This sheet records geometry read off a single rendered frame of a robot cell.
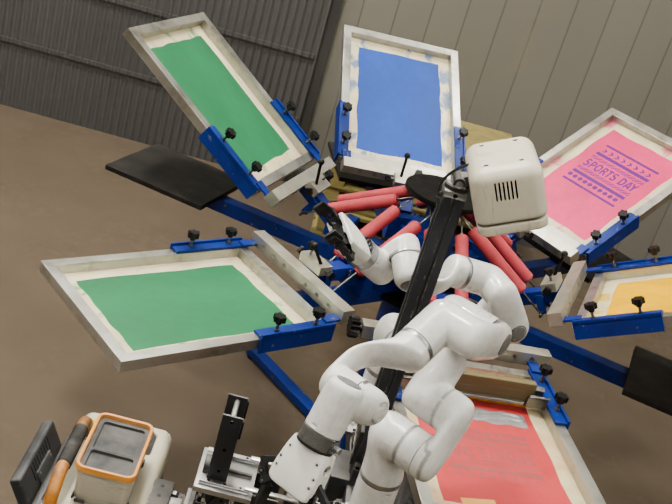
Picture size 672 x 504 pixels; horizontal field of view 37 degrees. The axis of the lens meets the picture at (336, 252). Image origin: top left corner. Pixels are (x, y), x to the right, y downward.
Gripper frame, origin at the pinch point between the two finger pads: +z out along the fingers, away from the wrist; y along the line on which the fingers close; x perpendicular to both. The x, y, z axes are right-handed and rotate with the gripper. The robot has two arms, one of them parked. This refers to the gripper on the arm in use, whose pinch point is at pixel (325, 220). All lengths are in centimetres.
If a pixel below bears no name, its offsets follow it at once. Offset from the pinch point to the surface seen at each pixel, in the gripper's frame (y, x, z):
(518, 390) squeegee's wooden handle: -4, 1, -123
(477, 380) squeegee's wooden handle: -8, 10, -112
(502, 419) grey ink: 4, 9, -120
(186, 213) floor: -277, 161, -233
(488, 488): 32, 16, -97
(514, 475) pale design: 28, 10, -107
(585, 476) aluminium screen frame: 33, -6, -121
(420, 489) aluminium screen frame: 33, 27, -74
